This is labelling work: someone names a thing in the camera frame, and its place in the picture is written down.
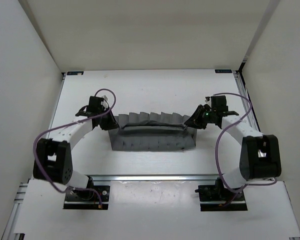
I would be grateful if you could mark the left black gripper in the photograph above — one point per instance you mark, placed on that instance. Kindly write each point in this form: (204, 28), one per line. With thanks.
(111, 123)

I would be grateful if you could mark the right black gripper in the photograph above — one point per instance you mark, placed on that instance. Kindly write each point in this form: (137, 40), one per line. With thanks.
(195, 121)

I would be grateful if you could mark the grey pleated skirt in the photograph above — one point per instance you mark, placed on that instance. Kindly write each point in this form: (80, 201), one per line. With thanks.
(152, 132)

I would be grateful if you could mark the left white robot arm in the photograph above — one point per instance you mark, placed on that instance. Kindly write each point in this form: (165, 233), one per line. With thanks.
(52, 149)

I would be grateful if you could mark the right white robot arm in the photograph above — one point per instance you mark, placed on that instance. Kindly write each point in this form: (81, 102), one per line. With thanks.
(227, 120)

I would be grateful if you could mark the right blue corner label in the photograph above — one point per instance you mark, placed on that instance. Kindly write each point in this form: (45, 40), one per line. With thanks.
(229, 71)

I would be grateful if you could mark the blue corner label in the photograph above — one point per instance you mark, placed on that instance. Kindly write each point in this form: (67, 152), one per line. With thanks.
(75, 73)
(229, 71)

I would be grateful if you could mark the left blue corner label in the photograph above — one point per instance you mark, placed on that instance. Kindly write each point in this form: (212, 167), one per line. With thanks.
(75, 73)

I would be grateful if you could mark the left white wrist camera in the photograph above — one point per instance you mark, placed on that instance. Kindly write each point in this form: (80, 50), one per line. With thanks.
(104, 102)

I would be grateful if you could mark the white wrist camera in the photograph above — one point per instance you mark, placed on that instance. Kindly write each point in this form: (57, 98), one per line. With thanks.
(208, 100)
(104, 102)

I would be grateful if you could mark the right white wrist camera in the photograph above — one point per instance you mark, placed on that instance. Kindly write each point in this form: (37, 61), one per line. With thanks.
(208, 100)

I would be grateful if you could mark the aluminium table frame rail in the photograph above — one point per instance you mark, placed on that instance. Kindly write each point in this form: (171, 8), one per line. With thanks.
(252, 112)

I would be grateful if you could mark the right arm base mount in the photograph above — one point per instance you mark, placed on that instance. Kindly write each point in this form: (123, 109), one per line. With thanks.
(213, 199)

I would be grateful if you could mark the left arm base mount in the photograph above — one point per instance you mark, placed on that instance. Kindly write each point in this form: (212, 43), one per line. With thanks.
(87, 200)

